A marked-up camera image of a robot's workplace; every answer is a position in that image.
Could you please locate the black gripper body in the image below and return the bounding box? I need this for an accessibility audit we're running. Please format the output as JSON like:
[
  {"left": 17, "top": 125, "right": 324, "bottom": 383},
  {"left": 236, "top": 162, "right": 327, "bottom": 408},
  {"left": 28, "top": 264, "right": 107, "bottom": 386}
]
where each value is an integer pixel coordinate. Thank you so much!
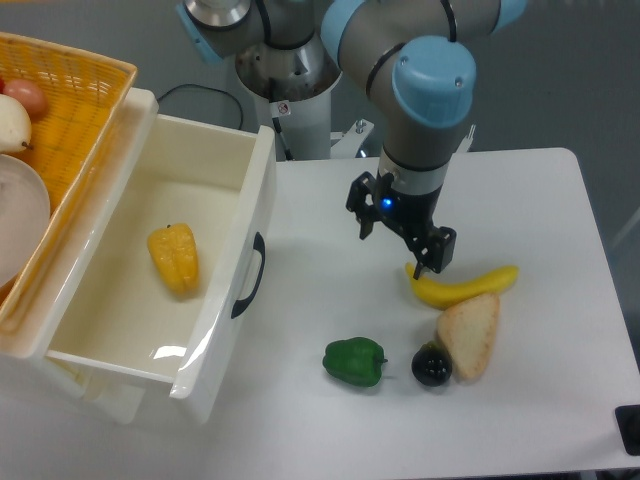
[{"left": 373, "top": 173, "right": 442, "bottom": 240}]

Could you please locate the green bell pepper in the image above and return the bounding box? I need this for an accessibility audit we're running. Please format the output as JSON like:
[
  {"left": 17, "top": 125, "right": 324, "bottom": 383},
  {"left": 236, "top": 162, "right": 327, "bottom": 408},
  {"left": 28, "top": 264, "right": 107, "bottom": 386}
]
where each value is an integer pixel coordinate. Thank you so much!
[{"left": 322, "top": 337, "right": 387, "bottom": 388}]

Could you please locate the white bowl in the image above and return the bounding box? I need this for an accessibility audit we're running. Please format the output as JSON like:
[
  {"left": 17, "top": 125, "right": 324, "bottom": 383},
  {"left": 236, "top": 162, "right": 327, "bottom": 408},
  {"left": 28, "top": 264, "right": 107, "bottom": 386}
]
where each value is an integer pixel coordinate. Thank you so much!
[{"left": 1, "top": 154, "right": 50, "bottom": 287}]

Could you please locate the white pear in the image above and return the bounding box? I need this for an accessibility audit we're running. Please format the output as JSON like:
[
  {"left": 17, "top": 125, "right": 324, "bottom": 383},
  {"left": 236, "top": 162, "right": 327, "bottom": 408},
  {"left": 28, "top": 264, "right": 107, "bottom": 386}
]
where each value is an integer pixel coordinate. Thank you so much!
[{"left": 0, "top": 94, "right": 33, "bottom": 154}]

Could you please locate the white drawer cabinet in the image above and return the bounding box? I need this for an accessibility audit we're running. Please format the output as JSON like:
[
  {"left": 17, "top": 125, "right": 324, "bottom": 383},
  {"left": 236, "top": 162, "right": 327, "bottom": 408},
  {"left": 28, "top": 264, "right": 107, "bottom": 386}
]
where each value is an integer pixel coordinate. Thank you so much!
[{"left": 0, "top": 87, "right": 160, "bottom": 426}]

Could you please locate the black corner device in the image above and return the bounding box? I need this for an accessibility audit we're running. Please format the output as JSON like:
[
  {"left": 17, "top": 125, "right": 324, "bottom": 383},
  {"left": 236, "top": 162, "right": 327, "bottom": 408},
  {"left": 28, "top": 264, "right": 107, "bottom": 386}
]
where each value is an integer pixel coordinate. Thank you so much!
[{"left": 614, "top": 404, "right": 640, "bottom": 456}]

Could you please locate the bread slice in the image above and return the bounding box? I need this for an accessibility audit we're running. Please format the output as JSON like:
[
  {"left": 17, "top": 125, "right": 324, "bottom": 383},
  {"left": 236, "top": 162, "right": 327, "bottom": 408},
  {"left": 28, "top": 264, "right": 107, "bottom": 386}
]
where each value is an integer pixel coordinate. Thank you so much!
[{"left": 436, "top": 293, "right": 501, "bottom": 381}]

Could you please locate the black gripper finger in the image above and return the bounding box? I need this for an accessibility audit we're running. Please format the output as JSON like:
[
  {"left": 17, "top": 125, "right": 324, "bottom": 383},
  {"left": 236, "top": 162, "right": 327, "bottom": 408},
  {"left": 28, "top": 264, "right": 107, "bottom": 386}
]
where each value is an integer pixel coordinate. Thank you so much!
[
  {"left": 346, "top": 172, "right": 380, "bottom": 239},
  {"left": 404, "top": 225, "right": 457, "bottom": 278}
]

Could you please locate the yellow bell pepper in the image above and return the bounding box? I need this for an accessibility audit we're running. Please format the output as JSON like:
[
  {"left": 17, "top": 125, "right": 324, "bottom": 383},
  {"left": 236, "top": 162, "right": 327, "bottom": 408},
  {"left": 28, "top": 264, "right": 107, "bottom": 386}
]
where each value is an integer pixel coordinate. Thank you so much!
[{"left": 147, "top": 223, "right": 200, "bottom": 295}]

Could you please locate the white top drawer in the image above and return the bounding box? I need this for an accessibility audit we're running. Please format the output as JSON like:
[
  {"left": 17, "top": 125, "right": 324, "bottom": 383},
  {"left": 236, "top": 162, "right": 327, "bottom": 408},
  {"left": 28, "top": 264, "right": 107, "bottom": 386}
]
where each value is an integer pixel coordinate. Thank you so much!
[{"left": 43, "top": 113, "right": 278, "bottom": 426}]

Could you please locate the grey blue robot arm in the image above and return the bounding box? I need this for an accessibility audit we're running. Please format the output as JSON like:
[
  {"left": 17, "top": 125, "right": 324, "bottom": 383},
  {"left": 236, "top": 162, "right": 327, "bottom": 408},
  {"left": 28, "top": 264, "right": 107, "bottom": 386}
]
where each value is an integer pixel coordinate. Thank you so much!
[{"left": 176, "top": 1, "right": 526, "bottom": 272}]

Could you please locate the yellow banana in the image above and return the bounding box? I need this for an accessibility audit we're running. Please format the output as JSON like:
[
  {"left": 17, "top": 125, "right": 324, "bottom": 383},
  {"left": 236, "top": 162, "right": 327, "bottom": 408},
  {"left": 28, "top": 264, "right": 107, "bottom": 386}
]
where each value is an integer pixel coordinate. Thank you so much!
[{"left": 404, "top": 263, "right": 520, "bottom": 310}]

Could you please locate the orange woven basket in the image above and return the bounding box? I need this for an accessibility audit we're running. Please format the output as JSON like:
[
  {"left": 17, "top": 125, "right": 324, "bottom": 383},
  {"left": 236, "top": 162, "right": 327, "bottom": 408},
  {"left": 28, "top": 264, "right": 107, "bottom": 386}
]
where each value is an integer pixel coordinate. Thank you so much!
[{"left": 1, "top": 32, "right": 137, "bottom": 334}]

